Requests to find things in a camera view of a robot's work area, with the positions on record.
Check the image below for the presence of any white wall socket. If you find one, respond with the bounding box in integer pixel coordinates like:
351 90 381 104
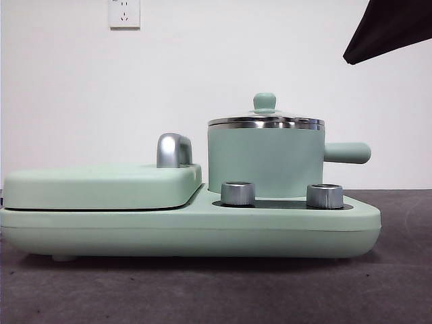
108 0 141 30

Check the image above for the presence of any mint green griddle cover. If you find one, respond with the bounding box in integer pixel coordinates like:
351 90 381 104
2 163 204 211

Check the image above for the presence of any mint green cooker base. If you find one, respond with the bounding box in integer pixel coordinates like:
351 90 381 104
0 184 383 263

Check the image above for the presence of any glass lid with green knob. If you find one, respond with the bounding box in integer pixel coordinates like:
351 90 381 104
207 92 327 129

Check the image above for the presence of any silver griddle cover handle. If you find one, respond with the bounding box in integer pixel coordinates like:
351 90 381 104
156 132 194 169

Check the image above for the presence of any mint green pot with handle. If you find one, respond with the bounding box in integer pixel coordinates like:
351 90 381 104
206 116 372 199

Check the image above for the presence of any silver control knob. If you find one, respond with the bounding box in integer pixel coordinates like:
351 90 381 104
221 181 257 207
306 183 344 209

